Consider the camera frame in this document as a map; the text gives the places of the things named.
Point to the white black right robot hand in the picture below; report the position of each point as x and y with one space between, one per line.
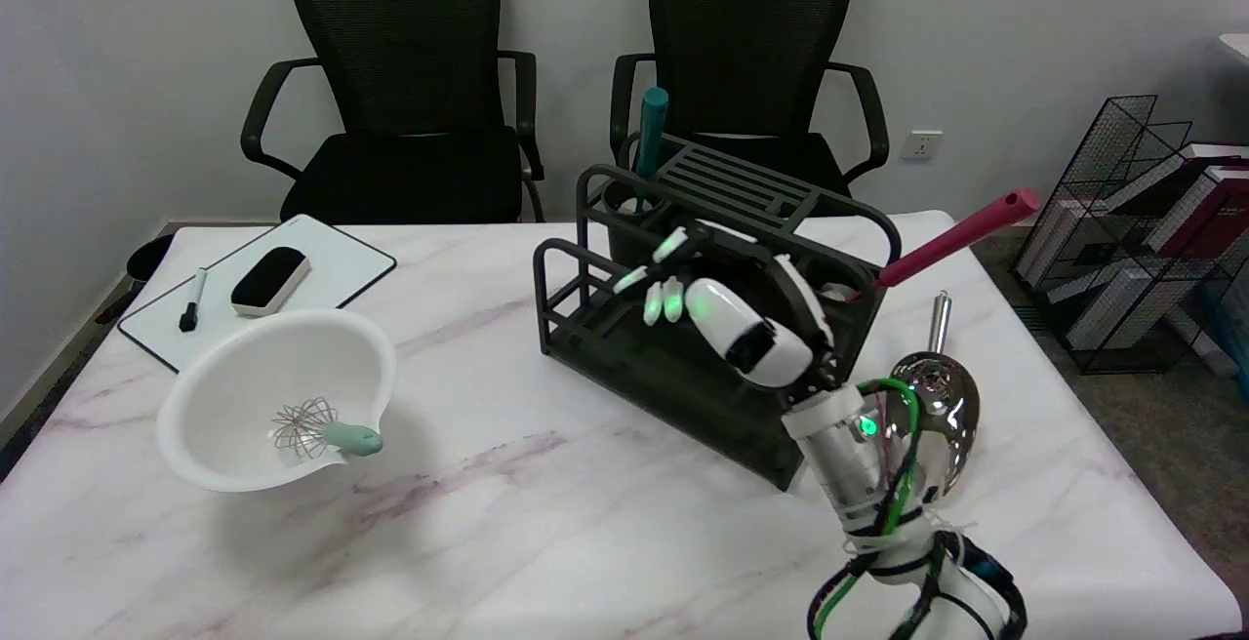
742 328

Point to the pink sponge bottle brush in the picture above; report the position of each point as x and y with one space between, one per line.
951 240

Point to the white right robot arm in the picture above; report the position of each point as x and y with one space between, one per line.
839 445

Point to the black metal dish rack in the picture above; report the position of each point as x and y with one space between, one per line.
644 347

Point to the silver metal scoop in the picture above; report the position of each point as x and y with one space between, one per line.
954 406

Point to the black mesh office chair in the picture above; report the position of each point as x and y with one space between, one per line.
400 64
751 35

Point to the white book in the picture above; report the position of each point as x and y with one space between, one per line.
1112 303

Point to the small white whiteboard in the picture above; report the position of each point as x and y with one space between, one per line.
342 264

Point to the black white board eraser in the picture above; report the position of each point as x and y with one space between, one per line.
268 279

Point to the maroon hardcover book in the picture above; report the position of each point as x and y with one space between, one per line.
1205 206

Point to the white plastic mixing bowl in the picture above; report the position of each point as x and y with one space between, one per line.
254 377

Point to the black whiteboard marker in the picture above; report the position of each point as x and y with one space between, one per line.
193 300

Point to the white table corner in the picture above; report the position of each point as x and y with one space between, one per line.
1237 45

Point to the black round floor object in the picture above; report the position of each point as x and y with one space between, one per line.
148 255

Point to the white wall socket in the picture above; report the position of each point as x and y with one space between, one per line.
921 145

